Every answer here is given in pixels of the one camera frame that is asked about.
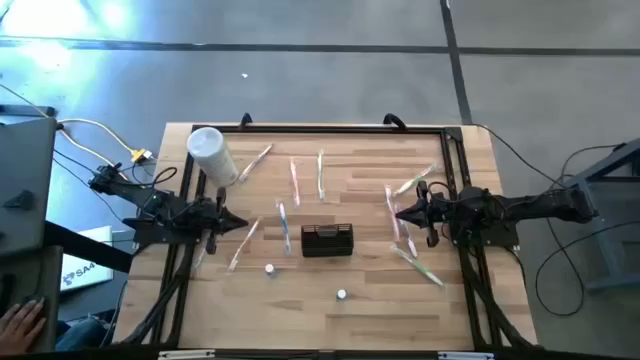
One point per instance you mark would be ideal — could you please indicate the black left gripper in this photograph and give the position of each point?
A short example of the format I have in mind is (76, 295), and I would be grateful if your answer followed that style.
(212, 220)

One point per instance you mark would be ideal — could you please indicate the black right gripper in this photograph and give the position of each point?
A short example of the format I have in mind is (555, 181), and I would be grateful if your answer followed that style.
(432, 215)

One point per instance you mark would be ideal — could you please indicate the purple toothbrush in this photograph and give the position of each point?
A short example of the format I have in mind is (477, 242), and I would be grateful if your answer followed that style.
(407, 237)

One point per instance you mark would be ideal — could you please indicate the green toothbrush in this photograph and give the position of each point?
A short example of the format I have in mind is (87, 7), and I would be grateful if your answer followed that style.
(415, 180)
(320, 175)

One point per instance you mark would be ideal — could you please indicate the teal toothbrush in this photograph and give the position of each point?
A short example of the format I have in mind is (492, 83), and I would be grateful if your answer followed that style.
(416, 265)

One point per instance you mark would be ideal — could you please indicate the blue toothbrush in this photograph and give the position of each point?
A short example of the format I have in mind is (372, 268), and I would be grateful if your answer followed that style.
(284, 227)

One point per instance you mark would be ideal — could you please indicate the blue mouthwash bottle white cap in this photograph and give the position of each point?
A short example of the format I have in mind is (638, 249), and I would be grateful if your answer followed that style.
(270, 269)
(341, 294)

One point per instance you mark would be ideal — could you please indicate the pale orange toothbrush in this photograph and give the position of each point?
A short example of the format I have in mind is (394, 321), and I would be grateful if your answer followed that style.
(255, 163)

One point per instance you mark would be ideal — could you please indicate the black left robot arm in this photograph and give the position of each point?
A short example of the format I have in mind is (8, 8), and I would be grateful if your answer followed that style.
(165, 210)

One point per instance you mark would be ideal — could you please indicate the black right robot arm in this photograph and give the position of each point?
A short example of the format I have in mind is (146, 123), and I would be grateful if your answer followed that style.
(525, 205)

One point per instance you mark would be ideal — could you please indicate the white wipes canister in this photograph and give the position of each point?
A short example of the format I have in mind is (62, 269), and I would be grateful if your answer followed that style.
(212, 157)

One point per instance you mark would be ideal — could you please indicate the black metal beam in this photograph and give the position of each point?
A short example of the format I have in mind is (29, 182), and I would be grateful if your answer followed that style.
(85, 246)

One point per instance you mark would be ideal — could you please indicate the person's leg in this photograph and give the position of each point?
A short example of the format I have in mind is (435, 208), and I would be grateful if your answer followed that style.
(80, 335)

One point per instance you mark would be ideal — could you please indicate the grey desk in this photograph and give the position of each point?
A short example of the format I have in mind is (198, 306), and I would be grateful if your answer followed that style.
(30, 280)

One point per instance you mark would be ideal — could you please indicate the grey metal cabinet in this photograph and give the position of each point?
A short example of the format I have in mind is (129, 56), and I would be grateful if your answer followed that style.
(25, 160)

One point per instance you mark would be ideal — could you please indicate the person's hand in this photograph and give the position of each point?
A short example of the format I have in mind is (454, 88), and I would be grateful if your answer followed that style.
(20, 327)

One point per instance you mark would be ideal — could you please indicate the silver metal rail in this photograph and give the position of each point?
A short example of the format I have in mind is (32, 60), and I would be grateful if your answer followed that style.
(185, 355)
(465, 356)

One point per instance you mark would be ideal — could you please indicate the grey metal table frame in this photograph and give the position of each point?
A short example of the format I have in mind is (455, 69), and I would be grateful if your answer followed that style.
(605, 240)

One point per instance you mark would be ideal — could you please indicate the black cabinet bracket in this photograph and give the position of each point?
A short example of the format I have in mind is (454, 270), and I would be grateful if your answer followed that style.
(22, 200)

